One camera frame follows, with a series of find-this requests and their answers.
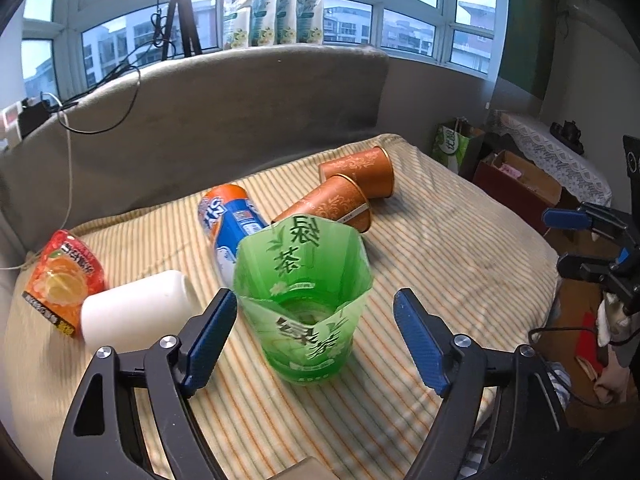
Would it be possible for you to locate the striped blanket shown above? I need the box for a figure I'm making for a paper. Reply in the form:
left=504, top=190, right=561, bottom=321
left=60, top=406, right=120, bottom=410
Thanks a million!
left=0, top=132, right=561, bottom=480

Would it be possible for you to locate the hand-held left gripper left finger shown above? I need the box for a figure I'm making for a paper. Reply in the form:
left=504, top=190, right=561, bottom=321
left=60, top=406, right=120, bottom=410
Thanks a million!
left=52, top=287, right=239, bottom=480

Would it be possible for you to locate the thin black cable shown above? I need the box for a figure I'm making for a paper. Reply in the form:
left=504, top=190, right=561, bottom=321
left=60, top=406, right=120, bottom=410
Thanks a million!
left=527, top=326, right=628, bottom=407

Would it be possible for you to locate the black power adapter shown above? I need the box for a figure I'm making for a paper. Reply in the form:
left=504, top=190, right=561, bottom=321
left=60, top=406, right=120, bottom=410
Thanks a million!
left=16, top=99, right=57, bottom=139

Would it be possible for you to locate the orange jelly cup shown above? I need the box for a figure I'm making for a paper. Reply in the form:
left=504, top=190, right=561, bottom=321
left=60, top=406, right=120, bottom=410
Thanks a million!
left=22, top=229, right=107, bottom=340

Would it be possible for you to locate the copper patterned cup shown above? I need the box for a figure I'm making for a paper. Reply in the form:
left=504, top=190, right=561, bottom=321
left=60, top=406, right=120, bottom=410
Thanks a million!
left=319, top=146, right=396, bottom=200
left=271, top=173, right=373, bottom=234

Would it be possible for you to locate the blue flower refill pouch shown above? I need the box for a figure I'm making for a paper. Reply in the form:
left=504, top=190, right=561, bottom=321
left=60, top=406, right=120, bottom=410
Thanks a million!
left=248, top=0, right=280, bottom=47

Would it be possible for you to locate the white cup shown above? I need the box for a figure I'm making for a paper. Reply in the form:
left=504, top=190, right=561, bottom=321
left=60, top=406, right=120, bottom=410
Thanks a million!
left=80, top=270, right=202, bottom=347

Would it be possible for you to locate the dark ornament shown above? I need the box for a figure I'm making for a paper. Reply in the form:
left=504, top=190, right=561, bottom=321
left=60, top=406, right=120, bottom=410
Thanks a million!
left=550, top=120, right=586, bottom=156

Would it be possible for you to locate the yellow flower refill pouch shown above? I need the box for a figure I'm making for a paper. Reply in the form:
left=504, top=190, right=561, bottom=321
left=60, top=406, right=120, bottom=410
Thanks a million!
left=221, top=0, right=252, bottom=51

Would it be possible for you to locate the grey sofa backrest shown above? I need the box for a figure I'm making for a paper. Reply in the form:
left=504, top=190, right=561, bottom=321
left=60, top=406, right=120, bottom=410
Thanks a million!
left=0, top=42, right=391, bottom=273

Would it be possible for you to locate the dark red cardboard box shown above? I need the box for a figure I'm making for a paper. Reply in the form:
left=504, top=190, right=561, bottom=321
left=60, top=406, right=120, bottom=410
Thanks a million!
left=472, top=149, right=577, bottom=237

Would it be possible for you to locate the black tripod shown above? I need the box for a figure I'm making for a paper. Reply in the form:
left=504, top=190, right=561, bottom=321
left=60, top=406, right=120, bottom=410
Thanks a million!
left=150, top=0, right=204, bottom=63

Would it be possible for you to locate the green shopping bag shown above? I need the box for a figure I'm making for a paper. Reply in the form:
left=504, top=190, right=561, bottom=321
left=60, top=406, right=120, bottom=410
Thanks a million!
left=431, top=118, right=487, bottom=179

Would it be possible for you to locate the white lace cloth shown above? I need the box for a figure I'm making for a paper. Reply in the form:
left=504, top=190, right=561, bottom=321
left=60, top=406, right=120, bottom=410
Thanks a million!
left=487, top=109, right=614, bottom=207

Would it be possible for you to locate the green plastic cup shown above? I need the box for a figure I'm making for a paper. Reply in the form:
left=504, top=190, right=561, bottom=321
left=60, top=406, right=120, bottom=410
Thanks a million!
left=234, top=213, right=373, bottom=387

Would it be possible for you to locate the green refill pouch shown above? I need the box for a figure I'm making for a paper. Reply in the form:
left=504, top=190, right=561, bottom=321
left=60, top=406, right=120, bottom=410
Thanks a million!
left=276, top=0, right=302, bottom=45
left=296, top=0, right=325, bottom=45

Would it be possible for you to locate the blue and orange cup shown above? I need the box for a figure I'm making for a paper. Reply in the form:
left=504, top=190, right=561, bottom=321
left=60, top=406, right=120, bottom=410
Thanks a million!
left=197, top=184, right=271, bottom=291

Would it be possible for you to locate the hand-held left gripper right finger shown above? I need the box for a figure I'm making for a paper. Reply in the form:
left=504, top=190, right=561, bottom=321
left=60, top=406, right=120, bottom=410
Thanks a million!
left=392, top=287, right=583, bottom=480

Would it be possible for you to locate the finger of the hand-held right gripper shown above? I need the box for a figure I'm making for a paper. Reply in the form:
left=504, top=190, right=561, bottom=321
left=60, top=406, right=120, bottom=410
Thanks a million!
left=541, top=201, right=635, bottom=243
left=556, top=247, right=632, bottom=288

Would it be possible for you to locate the white and red box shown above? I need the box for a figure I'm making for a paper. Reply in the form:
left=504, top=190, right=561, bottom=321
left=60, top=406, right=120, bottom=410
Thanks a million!
left=0, top=102, right=24, bottom=150

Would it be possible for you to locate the green curtain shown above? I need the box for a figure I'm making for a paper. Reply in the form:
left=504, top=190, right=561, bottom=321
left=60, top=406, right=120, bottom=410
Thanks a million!
left=496, top=0, right=567, bottom=104

